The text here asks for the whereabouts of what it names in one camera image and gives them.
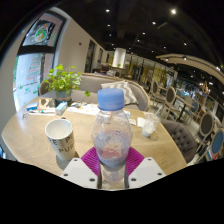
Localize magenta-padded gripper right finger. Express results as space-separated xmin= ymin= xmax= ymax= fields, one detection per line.
xmin=124 ymin=146 xmax=167 ymax=190

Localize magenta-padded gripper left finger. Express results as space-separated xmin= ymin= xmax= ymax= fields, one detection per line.
xmin=59 ymin=146 xmax=103 ymax=190

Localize clear blue-capped water bottle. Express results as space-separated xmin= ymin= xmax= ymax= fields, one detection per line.
xmin=91 ymin=87 xmax=134 ymax=190

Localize white printed paper cup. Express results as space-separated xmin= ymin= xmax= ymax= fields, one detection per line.
xmin=44 ymin=118 xmax=77 ymax=162

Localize clear plastic cup with straw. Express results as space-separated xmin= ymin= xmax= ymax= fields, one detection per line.
xmin=141 ymin=104 xmax=164 ymax=138

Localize dark grey tufted armchair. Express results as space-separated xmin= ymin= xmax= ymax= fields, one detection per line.
xmin=161 ymin=119 xmax=198 ymax=164

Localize white paper napkin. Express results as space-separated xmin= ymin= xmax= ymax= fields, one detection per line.
xmin=136 ymin=117 xmax=146 ymax=128

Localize printed white paper sheet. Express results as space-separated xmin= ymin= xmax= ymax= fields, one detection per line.
xmin=68 ymin=103 xmax=99 ymax=117

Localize light blue tissue pack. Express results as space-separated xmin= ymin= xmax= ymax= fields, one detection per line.
xmin=54 ymin=101 xmax=69 ymax=117

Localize small wooden stand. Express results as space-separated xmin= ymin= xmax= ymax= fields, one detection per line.
xmin=37 ymin=97 xmax=57 ymax=111

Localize grey white chevron pillow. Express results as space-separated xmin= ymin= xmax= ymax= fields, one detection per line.
xmin=100 ymin=79 xmax=139 ymax=106

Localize group of dining chairs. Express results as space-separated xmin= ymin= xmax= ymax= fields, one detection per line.
xmin=148 ymin=78 xmax=224 ymax=161

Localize grey wood-framed sofa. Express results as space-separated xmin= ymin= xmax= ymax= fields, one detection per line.
xmin=39 ymin=72 xmax=152 ymax=112

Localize green potted plant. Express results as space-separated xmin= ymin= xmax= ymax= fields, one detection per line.
xmin=42 ymin=63 xmax=92 ymax=103

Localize person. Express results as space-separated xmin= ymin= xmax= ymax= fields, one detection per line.
xmin=96 ymin=62 xmax=113 ymax=76

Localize colourful framed window poster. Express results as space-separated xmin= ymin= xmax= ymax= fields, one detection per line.
xmin=21 ymin=13 xmax=66 ymax=48

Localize group of ceiling lights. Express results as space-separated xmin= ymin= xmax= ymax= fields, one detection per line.
xmin=104 ymin=6 xmax=214 ymax=73

